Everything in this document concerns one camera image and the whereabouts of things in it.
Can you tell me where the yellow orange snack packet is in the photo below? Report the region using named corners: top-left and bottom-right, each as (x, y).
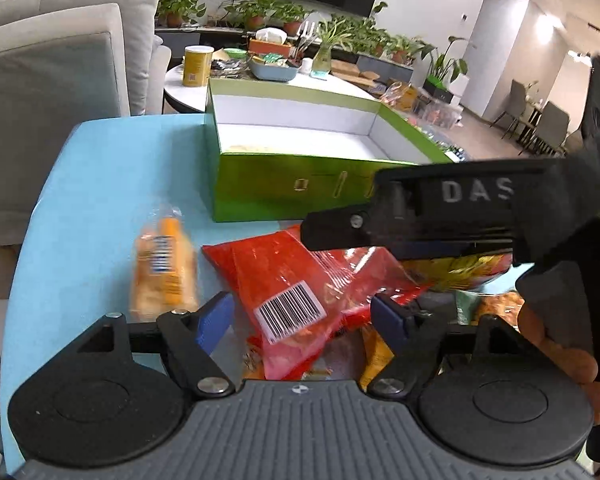
top-left (357, 325), bottom-right (396, 392)

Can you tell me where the person's right hand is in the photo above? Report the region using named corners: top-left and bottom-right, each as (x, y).
top-left (517, 304), bottom-right (600, 427)

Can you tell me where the orange tissue box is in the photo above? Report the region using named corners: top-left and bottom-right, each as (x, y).
top-left (249, 29), bottom-right (294, 59)

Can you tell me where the wooden tray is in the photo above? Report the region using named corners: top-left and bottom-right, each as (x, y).
top-left (330, 59), bottom-right (382, 87)

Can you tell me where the grey dining chair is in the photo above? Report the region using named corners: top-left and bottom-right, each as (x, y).
top-left (519, 102), bottom-right (572, 155)
top-left (494, 79), bottom-right (530, 142)

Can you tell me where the pale green cracker bag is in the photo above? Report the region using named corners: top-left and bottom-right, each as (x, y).
top-left (455, 290), bottom-right (526, 327)

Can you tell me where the yellow canister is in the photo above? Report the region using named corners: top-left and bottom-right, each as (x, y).
top-left (182, 45), bottom-right (215, 88)

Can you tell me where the light grey sofa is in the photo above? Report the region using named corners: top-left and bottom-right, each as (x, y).
top-left (0, 0), bottom-right (173, 249)

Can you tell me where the glass vase with plant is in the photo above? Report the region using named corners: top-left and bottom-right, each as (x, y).
top-left (312, 17), bottom-right (352, 80)

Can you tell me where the orange clear cracker packet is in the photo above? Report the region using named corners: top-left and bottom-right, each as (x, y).
top-left (130, 205), bottom-right (202, 323)

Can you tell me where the potted green plant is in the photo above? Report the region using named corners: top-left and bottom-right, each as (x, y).
top-left (224, 0), bottom-right (277, 31)
top-left (272, 2), bottom-right (315, 37)
top-left (157, 0), bottom-right (207, 29)

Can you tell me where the blue printed table mat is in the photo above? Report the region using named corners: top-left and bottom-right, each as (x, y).
top-left (0, 112), bottom-right (481, 477)

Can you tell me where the pile of snack bags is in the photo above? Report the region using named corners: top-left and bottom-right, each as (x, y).
top-left (380, 82), bottom-right (465, 128)

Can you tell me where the round white side table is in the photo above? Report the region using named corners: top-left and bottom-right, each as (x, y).
top-left (162, 60), bottom-right (381, 117)

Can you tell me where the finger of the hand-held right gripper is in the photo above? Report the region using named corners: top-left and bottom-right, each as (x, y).
top-left (300, 158), bottom-right (518, 264)

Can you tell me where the large leafy floor plant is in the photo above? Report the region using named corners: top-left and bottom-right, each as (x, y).
top-left (420, 35), bottom-right (469, 102)

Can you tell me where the green cardboard box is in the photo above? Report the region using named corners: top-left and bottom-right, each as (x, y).
top-left (204, 78), bottom-right (454, 223)

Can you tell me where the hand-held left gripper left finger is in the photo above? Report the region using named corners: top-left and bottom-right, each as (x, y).
top-left (75, 291), bottom-right (236, 397)

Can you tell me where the row of potted plants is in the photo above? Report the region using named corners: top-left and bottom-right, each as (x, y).
top-left (350, 19), bottom-right (423, 65)

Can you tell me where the yellow red chip bag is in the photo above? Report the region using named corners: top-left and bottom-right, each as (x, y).
top-left (405, 252), bottom-right (514, 294)

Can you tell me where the red plastic snack bag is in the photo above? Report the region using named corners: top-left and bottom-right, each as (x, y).
top-left (201, 225), bottom-right (433, 381)

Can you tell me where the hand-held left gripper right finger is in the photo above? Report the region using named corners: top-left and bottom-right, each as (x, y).
top-left (367, 294), bottom-right (528, 397)

